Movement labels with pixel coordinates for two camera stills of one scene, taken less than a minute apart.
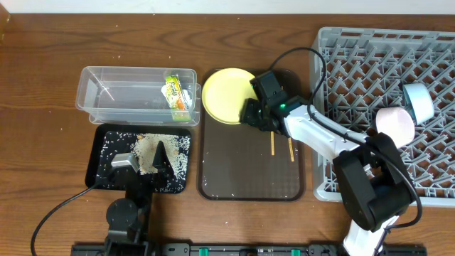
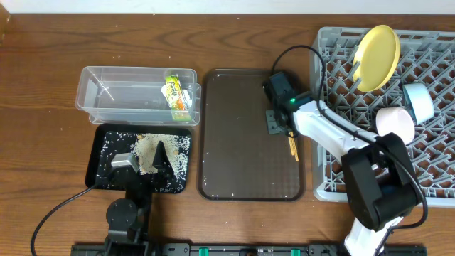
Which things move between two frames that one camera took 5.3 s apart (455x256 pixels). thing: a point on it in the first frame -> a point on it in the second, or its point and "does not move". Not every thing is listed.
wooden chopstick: [272, 143] -> [292, 144]
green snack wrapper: [180, 111] does not move
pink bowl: [397, 122] does not move
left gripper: [143, 176] does not move
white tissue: [187, 99] does not move
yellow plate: [225, 92] -> [376, 58]
